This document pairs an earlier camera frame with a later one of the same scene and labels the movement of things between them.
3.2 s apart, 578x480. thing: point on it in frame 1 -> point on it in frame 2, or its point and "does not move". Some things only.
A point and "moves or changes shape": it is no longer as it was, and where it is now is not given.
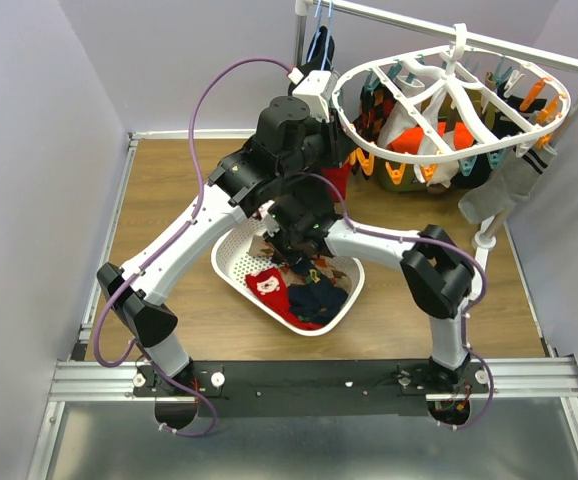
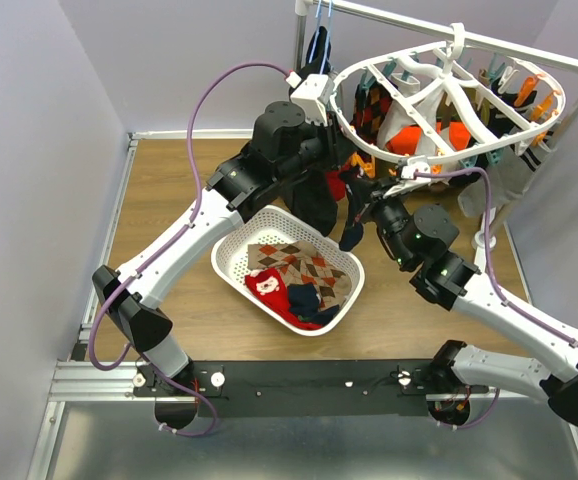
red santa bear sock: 271,288 does not move
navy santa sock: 323,287 moves or changes shape
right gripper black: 282,256 -> 372,190
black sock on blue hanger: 318,53 does not move
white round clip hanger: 446,103 does not move
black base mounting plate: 307,388 does not move
